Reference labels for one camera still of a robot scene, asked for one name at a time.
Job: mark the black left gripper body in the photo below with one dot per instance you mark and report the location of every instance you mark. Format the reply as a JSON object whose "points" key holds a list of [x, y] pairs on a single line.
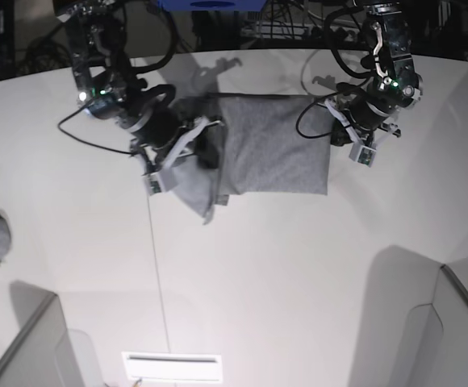
{"points": [[366, 111]]}

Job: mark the white slotted tray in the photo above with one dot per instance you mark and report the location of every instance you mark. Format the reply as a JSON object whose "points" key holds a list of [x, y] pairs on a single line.
{"points": [[173, 368]]}

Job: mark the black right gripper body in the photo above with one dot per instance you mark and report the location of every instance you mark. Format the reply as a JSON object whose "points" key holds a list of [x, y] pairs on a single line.
{"points": [[164, 129]]}

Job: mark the blue box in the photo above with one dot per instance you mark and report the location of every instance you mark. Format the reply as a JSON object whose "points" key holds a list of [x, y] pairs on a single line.
{"points": [[219, 5]]}

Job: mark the grey T-shirt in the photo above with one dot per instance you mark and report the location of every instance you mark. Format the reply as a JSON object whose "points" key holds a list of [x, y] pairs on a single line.
{"points": [[265, 145]]}

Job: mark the grey partition right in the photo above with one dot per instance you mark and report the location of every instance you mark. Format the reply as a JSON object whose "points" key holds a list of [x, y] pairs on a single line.
{"points": [[434, 347]]}

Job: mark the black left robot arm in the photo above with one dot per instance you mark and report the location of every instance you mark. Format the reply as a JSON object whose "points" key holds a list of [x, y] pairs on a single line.
{"points": [[390, 82]]}

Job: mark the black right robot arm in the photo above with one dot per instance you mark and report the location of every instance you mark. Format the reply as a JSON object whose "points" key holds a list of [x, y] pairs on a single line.
{"points": [[110, 87]]}

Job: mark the grey partition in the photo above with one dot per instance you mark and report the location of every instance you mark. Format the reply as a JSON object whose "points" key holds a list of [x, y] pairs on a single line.
{"points": [[46, 352], [434, 347]]}

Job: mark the grey partition left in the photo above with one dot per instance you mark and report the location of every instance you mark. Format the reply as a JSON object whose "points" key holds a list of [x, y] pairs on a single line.
{"points": [[46, 352]]}

